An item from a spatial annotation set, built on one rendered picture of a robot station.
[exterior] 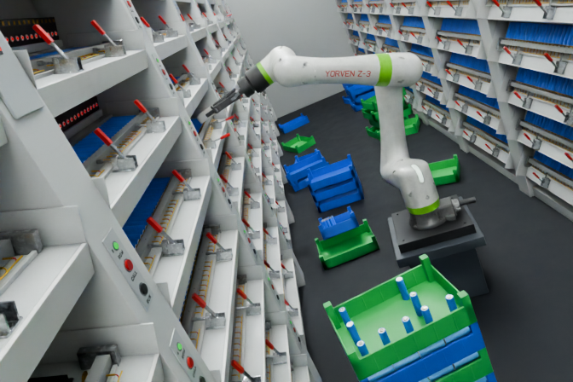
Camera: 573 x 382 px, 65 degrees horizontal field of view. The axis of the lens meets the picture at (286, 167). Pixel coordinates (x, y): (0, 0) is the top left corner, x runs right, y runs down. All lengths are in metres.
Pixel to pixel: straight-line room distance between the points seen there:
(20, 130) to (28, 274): 0.16
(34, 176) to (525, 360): 1.50
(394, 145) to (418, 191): 0.23
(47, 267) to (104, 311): 0.12
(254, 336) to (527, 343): 0.93
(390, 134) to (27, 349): 1.56
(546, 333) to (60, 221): 1.54
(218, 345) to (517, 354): 1.08
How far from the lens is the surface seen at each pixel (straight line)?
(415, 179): 1.72
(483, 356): 1.23
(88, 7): 1.28
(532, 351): 1.74
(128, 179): 0.81
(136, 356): 0.70
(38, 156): 0.61
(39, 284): 0.56
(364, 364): 1.09
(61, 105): 0.74
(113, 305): 0.66
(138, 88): 1.27
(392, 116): 1.84
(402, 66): 1.64
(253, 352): 1.20
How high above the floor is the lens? 1.28
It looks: 19 degrees down
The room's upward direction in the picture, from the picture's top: 24 degrees counter-clockwise
